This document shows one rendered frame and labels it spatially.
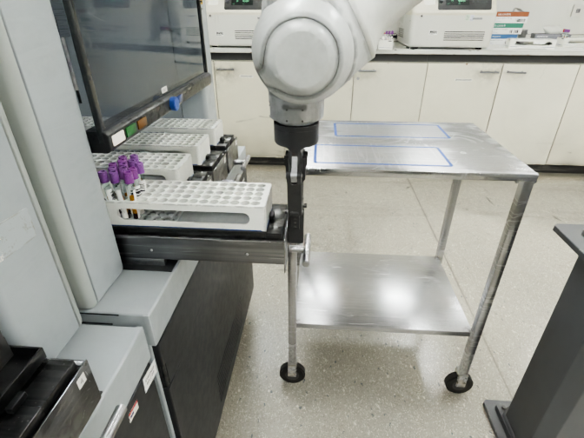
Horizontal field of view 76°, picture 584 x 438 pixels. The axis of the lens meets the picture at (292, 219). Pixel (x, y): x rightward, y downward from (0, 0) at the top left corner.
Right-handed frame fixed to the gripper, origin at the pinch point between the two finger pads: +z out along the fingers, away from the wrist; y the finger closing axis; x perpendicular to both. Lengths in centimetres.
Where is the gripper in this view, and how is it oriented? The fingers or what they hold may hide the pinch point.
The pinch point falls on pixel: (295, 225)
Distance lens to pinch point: 71.9
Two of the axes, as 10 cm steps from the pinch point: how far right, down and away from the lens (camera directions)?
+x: 10.0, 0.4, -0.7
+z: 0.0, 8.7, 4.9
